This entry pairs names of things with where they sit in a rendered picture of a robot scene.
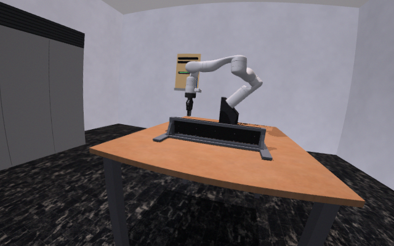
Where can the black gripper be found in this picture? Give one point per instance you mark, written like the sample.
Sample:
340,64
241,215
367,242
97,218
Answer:
189,103

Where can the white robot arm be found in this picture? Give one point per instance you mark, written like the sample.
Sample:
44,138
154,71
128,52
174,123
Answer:
238,68

